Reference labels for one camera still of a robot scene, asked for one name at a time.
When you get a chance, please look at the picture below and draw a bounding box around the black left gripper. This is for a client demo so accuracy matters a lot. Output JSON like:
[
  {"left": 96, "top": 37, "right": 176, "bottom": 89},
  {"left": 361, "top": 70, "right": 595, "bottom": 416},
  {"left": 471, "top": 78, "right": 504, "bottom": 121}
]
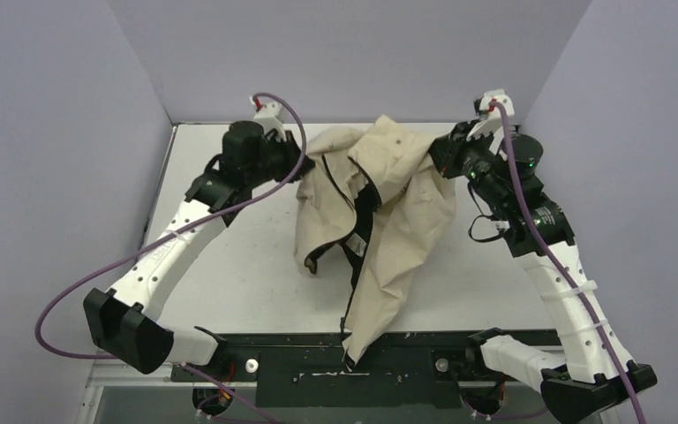
[{"left": 245, "top": 131, "right": 314, "bottom": 189}]

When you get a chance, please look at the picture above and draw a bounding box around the beige zip jacket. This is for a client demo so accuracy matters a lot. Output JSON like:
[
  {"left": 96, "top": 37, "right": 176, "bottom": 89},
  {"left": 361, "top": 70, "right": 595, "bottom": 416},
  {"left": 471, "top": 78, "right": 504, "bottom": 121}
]
[{"left": 294, "top": 115, "right": 457, "bottom": 369}]

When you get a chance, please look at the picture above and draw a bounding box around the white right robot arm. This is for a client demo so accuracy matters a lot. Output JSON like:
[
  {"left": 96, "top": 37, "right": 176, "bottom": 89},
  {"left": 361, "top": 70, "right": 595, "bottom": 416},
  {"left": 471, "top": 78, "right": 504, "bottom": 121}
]
[{"left": 429, "top": 122, "right": 658, "bottom": 423}]

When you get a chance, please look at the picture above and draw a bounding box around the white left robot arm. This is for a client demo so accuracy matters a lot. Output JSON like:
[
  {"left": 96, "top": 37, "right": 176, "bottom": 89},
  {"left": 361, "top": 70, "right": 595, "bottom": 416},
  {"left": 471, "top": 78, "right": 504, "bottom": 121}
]
[{"left": 83, "top": 121, "right": 311, "bottom": 380}]

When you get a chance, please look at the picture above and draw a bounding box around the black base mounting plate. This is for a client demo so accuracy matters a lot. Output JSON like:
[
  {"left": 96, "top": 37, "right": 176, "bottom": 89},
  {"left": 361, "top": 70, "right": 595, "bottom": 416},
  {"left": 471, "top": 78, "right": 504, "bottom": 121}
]
[{"left": 200, "top": 331, "right": 503, "bottom": 409}]

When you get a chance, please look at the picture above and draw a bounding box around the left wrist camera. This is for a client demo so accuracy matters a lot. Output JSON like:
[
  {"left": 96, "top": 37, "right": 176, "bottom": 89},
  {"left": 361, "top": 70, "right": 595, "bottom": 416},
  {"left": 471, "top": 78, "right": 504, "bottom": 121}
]
[{"left": 251, "top": 96, "right": 286, "bottom": 141}]

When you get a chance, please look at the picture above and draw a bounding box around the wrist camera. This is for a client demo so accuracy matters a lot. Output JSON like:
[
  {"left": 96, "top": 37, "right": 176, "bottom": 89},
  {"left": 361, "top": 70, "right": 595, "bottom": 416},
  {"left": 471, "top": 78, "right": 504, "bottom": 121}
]
[
  {"left": 251, "top": 96, "right": 286, "bottom": 141},
  {"left": 468, "top": 89, "right": 515, "bottom": 140}
]

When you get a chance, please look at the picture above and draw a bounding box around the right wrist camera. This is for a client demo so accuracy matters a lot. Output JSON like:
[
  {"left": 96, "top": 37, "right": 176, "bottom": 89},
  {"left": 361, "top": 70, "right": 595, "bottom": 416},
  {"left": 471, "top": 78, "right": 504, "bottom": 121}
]
[{"left": 468, "top": 89, "right": 515, "bottom": 140}]

